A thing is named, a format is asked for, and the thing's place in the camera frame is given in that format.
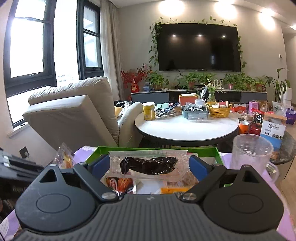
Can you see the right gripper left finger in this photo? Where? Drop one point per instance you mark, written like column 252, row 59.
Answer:
column 91, row 174

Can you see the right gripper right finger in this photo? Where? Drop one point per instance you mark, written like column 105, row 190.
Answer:
column 208, row 177

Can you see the clear packet dark dried fruit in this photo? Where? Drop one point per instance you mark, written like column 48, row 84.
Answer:
column 166, row 165

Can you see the green snack box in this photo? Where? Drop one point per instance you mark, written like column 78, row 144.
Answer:
column 149, row 186

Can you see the clear plastic pitcher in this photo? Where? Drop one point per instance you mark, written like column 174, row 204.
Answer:
column 255, row 151

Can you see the round white coffee table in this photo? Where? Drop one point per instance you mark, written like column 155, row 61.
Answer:
column 179, row 131

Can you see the orange cup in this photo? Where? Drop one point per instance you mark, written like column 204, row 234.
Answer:
column 243, row 127

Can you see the beige recliner armchair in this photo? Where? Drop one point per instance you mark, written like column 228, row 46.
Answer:
column 82, row 114

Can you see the blue-grey storage basket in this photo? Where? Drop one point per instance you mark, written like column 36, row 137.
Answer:
column 194, row 115

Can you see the yellow woven basket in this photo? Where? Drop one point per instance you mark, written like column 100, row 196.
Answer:
column 217, row 112

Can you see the grey TV console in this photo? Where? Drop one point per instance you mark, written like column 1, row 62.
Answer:
column 165, row 96

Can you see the orange tissue box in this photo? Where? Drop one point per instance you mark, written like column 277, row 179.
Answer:
column 188, row 97

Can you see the white blue cardboard box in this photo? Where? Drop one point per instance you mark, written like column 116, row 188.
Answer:
column 273, row 129

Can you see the dark round side table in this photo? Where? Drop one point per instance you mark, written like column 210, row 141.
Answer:
column 286, row 152

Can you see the pink small box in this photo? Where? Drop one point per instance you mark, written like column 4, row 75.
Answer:
column 252, row 105

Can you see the red flower arrangement vase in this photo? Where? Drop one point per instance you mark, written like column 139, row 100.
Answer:
column 133, row 77

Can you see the tall leafy floor plant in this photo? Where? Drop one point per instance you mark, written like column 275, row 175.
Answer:
column 279, row 86

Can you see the trailing vine around television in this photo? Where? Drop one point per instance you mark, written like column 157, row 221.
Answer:
column 154, row 44

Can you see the wall-mounted black television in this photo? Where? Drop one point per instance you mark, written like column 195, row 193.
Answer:
column 198, row 47

